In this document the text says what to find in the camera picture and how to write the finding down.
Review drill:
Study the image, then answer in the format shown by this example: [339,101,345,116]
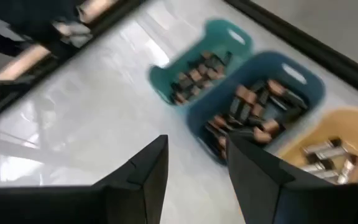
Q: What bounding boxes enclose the teal plastic bin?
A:
[148,19,255,107]

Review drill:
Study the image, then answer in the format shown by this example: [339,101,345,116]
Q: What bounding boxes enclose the blue plastic bin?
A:
[186,50,326,166]

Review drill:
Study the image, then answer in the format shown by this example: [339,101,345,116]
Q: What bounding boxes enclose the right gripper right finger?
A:
[226,132,358,224]

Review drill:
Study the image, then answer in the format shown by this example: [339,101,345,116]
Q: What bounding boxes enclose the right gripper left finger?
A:
[0,134,170,224]

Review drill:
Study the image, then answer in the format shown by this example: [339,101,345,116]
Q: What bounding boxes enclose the yellow plastic bin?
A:
[277,108,358,187]

